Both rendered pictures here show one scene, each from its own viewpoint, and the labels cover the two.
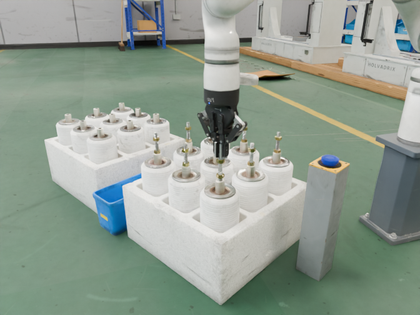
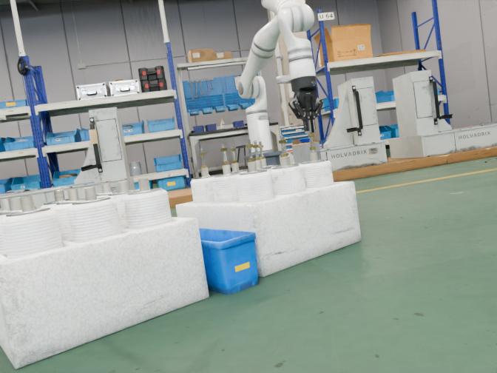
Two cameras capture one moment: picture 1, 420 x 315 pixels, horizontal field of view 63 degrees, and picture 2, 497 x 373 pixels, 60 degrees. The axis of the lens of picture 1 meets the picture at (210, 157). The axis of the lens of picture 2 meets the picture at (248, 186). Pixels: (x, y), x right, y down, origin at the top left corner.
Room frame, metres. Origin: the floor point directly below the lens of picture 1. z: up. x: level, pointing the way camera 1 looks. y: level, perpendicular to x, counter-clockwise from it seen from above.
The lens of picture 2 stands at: (0.73, 1.28, 0.30)
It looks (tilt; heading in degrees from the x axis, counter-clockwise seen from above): 4 degrees down; 278
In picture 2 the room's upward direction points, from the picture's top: 8 degrees counter-clockwise
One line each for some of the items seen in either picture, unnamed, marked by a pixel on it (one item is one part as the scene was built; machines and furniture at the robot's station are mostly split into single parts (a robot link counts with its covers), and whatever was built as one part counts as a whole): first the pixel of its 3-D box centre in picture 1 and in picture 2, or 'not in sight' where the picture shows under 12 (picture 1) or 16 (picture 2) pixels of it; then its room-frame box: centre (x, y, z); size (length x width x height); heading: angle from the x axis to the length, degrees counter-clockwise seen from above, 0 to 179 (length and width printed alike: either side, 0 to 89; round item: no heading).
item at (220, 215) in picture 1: (219, 223); (318, 192); (0.72, -0.02, 0.16); 0.10 x 0.10 x 0.18
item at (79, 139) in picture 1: (87, 152); (99, 245); (1.18, 0.45, 0.16); 0.10 x 0.10 x 0.18
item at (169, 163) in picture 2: not in sight; (168, 163); (2.67, -4.59, 0.36); 0.50 x 0.38 x 0.21; 108
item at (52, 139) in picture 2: not in sight; (63, 138); (3.92, -4.19, 0.90); 0.50 x 0.38 x 0.21; 108
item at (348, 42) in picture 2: not in sight; (343, 47); (0.00, -5.50, 1.70); 0.72 x 0.58 x 0.50; 22
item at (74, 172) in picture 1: (117, 160); (86, 271); (1.26, 0.37, 0.09); 0.39 x 0.39 x 0.18; 46
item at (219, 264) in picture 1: (216, 210); (266, 222); (0.88, -0.02, 0.09); 0.39 x 0.39 x 0.18; 46
